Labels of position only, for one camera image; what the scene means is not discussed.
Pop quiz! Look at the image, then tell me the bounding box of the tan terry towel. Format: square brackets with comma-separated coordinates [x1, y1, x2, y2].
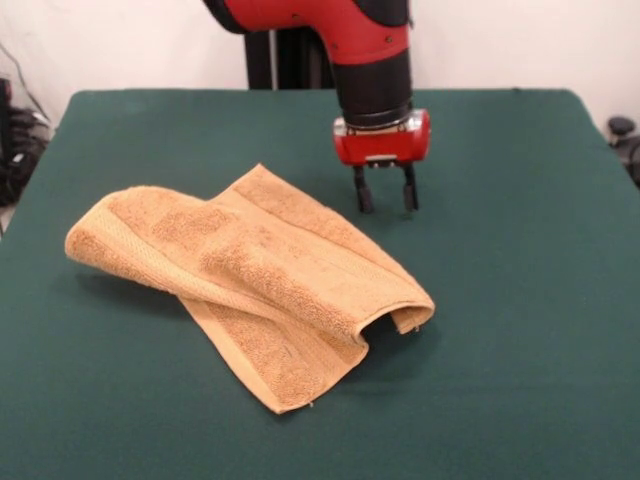
[63, 162, 436, 415]

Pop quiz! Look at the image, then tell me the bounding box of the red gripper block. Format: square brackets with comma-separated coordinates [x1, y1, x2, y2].
[332, 108, 432, 215]

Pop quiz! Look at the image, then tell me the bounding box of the grey black tripod base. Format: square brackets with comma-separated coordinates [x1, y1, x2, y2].
[0, 77, 54, 206]
[607, 115, 640, 189]

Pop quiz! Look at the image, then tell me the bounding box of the dark green table cloth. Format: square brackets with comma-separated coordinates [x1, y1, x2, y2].
[0, 88, 640, 480]

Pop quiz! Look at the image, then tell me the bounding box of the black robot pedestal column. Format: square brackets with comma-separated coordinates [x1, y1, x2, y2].
[243, 27, 337, 91]

